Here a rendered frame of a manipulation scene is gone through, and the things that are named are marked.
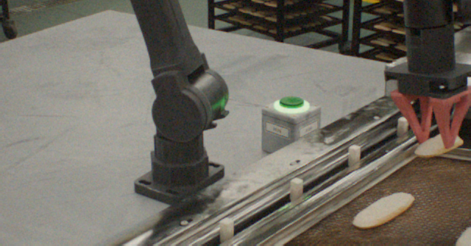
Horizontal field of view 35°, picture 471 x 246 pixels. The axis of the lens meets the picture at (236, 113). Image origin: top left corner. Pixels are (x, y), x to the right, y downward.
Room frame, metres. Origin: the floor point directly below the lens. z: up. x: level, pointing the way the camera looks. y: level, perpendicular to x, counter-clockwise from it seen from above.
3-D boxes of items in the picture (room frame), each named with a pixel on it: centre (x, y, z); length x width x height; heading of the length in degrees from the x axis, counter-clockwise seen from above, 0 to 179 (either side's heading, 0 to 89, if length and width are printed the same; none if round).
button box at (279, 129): (1.10, -0.09, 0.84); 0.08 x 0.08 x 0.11; 48
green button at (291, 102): (1.10, -0.09, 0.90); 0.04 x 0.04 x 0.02
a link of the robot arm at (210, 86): (0.98, 0.06, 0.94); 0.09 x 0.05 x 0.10; 70
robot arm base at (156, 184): (0.98, 0.08, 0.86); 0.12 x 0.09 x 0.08; 145
